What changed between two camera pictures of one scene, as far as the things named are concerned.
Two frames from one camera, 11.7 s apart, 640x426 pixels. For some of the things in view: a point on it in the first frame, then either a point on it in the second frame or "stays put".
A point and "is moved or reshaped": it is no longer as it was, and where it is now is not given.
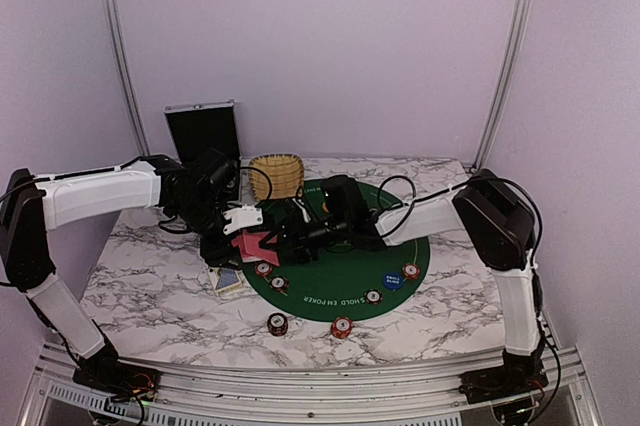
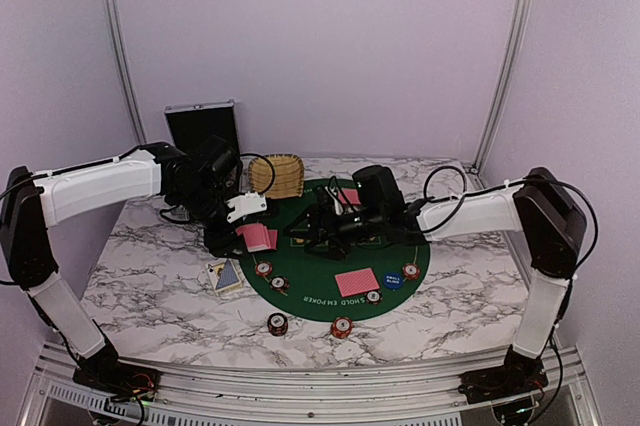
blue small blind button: (393, 280) stays put
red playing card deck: (251, 250) is moved or reshaped
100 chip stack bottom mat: (374, 296) stays put
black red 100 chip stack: (278, 323) stays put
